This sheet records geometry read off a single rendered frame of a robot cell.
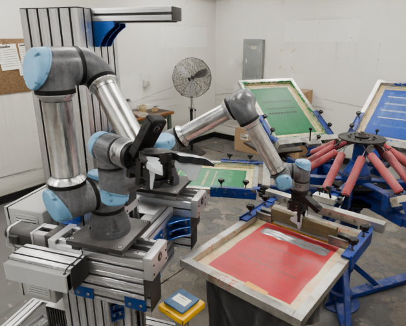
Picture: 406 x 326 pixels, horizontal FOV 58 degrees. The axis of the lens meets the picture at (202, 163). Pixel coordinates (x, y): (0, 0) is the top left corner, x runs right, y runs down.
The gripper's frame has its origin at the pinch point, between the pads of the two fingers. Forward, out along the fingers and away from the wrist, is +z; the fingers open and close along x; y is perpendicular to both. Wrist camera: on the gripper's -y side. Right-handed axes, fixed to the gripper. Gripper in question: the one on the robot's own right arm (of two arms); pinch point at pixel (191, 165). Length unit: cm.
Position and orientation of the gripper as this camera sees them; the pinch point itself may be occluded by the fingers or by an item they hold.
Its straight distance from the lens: 74.4
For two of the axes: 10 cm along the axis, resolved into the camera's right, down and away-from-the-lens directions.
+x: -6.8, 1.0, -7.2
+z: 7.3, 2.2, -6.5
